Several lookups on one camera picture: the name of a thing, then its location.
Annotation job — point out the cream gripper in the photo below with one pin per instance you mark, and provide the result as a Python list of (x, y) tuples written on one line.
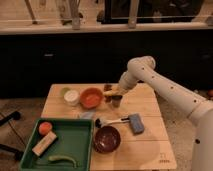
[(120, 91)]

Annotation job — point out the yellow banana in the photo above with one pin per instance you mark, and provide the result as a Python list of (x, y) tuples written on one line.
[(109, 93)]

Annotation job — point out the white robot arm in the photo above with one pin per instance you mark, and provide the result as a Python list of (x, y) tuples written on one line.
[(199, 110)]

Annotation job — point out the small metal cup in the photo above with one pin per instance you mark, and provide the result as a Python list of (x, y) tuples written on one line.
[(116, 100)]

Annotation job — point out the white cup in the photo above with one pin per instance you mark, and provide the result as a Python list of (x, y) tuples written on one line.
[(72, 97)]

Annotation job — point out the orange bowl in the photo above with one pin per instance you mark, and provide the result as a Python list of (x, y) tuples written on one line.
[(91, 97)]

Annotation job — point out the blue sponge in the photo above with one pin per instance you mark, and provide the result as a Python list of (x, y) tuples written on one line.
[(136, 124)]

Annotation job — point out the pale blue cloth piece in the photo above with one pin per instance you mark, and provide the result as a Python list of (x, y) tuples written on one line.
[(87, 115)]

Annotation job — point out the dark purple bowl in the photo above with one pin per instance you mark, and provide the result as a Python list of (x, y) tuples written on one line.
[(106, 139)]

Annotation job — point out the light green lid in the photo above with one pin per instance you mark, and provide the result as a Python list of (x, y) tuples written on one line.
[(63, 91)]

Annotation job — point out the orange tomato toy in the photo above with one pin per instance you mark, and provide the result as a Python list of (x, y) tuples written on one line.
[(45, 128)]

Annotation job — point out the green plastic tray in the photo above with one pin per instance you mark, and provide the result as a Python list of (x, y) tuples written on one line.
[(74, 139)]

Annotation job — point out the wooden block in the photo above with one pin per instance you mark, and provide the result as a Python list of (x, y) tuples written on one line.
[(44, 143)]

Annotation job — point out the green cucumber toy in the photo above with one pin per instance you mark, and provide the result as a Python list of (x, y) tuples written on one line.
[(54, 158)]

